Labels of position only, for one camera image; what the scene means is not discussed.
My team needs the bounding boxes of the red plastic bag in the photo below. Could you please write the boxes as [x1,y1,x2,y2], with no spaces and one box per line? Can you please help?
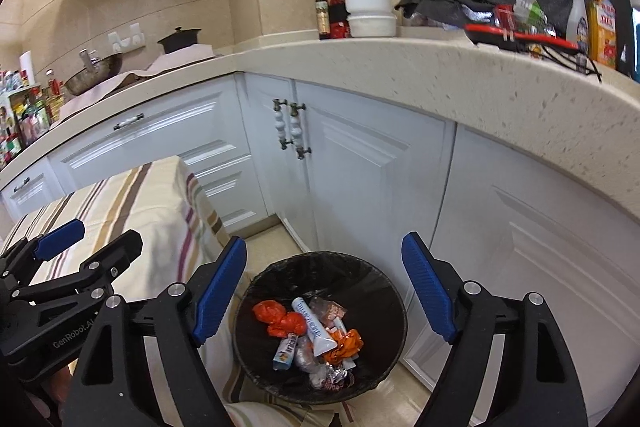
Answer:
[252,300,307,338]

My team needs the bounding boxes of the white snack tube wrapper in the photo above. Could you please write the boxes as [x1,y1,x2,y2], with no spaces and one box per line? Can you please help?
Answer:
[272,334,298,371]

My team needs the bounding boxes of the tall orange knotted bag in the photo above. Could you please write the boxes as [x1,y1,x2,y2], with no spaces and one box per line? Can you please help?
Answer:
[322,329,363,365]

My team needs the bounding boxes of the clear plastic bag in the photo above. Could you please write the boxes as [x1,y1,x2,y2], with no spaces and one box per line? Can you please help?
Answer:
[294,336,320,374]

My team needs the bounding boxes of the orange printed clear bag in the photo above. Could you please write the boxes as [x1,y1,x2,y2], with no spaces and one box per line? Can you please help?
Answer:
[308,296,346,327]

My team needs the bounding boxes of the long white blue pouch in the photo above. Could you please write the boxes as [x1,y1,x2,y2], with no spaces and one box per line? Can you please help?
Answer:
[292,297,337,358]

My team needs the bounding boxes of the silver foil wrapper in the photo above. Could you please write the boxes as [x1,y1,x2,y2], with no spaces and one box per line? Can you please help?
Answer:
[309,363,350,391]

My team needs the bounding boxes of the black trash bin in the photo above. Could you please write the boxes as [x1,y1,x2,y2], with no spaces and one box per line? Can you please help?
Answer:
[233,251,408,405]

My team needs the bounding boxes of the person's left hand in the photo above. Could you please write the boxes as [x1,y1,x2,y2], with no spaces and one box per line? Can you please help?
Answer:
[26,365,73,425]

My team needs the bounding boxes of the striped tablecloth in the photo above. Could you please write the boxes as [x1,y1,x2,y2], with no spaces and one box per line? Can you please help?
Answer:
[0,155,302,427]

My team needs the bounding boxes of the white spice rack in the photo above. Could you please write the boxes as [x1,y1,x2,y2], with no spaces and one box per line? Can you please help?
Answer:
[1,87,52,168]

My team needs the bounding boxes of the cooking oil bottle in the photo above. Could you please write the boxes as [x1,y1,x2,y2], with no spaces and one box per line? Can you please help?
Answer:
[46,69,65,122]

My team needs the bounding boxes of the metal wok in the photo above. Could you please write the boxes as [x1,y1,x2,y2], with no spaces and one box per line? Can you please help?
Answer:
[64,49,122,96]

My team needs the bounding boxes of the paper towel roll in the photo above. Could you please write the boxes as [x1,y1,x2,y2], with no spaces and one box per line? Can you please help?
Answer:
[20,51,36,86]

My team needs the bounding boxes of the beige stove cover cloth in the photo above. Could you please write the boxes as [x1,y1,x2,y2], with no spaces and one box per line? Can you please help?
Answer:
[60,44,216,121]

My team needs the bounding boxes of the black clay pot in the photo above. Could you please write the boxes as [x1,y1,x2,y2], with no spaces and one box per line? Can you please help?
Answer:
[157,27,201,54]

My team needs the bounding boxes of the red dish rack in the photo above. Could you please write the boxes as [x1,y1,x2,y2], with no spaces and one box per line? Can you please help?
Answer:
[463,4,602,82]

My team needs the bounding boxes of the dark sauce bottle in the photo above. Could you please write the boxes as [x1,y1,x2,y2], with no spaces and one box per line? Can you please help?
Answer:
[314,0,331,40]

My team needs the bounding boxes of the stacked white bowls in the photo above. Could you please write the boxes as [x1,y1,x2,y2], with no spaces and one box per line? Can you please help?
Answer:
[345,0,397,38]

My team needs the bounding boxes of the yellow dish soap bottle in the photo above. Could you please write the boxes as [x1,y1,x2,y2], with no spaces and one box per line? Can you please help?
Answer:
[587,0,617,69]

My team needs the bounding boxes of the white spray bottle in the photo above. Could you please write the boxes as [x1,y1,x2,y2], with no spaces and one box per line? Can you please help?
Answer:
[565,0,589,55]

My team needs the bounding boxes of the drawer handle left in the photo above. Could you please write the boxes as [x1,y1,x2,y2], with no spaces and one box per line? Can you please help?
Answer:
[13,176,30,193]

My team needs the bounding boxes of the drawer handle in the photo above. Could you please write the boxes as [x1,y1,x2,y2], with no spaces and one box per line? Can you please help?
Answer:
[113,113,144,131]
[13,176,30,193]

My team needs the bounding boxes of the drawer handle centre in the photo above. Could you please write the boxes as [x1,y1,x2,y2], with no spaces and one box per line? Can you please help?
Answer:
[113,113,144,131]

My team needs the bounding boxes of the cabinet door handle left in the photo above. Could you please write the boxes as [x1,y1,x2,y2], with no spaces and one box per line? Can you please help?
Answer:
[272,98,293,150]

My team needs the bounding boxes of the cabinet door handle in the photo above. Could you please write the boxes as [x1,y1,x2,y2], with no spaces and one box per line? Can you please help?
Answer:
[290,102,311,160]
[272,98,293,150]

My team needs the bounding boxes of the cabinet door handle right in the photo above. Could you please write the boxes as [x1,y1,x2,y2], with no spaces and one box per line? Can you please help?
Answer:
[290,102,311,160]

